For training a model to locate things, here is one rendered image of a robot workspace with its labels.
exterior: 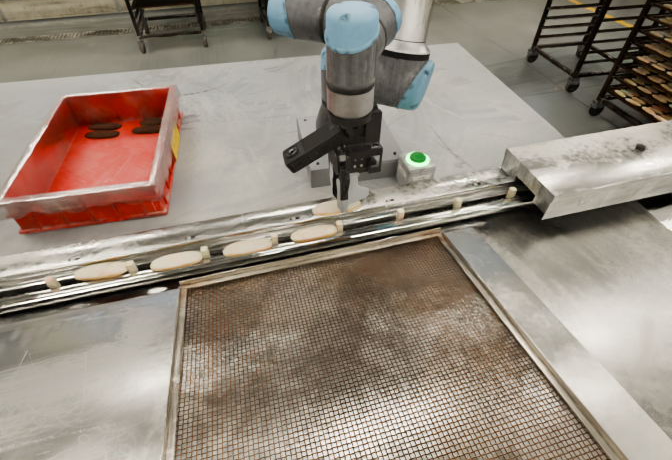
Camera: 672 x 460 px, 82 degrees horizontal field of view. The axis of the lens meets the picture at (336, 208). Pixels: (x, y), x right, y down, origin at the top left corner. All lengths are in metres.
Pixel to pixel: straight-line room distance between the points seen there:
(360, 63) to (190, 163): 0.67
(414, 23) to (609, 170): 0.55
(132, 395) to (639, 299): 0.89
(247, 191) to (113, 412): 0.56
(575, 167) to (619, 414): 0.57
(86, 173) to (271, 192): 0.50
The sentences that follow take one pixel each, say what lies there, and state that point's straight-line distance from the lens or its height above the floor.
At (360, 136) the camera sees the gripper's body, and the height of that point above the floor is 1.09.
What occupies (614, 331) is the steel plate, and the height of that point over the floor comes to 0.82.
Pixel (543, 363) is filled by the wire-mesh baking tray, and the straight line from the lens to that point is 0.64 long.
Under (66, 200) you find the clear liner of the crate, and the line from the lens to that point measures 0.99.
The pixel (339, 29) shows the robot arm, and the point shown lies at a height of 1.28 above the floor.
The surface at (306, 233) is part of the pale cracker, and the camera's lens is 0.82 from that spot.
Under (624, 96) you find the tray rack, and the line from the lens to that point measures 3.23.
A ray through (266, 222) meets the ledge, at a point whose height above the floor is 0.86.
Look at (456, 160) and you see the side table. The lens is 1.12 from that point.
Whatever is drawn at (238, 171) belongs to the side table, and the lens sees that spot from 1.06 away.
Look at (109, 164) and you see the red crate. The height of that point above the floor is 0.82.
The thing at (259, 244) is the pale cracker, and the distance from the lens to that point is 0.81.
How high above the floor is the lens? 1.46
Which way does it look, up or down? 44 degrees down
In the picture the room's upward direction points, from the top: straight up
